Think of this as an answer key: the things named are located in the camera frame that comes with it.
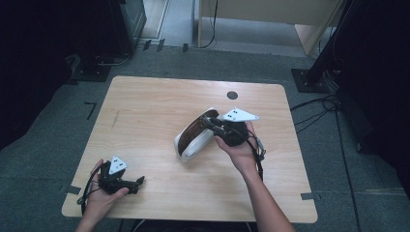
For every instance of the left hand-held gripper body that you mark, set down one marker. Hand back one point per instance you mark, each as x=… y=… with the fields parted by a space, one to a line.
x=111 y=180

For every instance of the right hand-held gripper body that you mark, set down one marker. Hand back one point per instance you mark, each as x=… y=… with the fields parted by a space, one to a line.
x=235 y=130

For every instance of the white pencil case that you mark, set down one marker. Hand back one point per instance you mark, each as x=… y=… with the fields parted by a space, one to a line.
x=196 y=145

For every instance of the person's left hand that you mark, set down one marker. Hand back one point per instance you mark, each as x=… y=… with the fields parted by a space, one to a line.
x=100 y=203

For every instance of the person's right hand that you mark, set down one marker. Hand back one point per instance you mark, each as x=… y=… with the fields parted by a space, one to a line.
x=245 y=154

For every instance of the round dark table grommet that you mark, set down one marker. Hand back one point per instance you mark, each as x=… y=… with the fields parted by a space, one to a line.
x=232 y=95

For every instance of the grey floor tape strip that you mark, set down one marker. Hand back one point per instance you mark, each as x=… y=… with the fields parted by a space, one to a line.
x=309 y=196
x=73 y=189

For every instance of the person's dark clothing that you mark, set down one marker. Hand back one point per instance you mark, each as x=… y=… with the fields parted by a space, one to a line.
x=193 y=227

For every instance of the black angled floor tape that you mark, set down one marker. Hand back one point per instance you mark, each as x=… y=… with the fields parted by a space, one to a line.
x=92 y=108

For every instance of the short black floor tape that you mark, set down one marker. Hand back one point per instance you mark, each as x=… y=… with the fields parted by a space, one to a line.
x=185 y=47
x=147 y=44
x=161 y=45

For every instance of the light wooden desk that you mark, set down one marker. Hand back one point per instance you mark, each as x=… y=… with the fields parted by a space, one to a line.
x=274 y=11

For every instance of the black cabinet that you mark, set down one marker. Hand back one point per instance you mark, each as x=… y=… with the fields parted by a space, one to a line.
x=125 y=25

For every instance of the black stand with base plate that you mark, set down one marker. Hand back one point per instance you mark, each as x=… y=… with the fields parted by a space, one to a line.
x=311 y=80

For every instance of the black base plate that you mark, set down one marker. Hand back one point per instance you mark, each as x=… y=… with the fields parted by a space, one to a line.
x=92 y=73

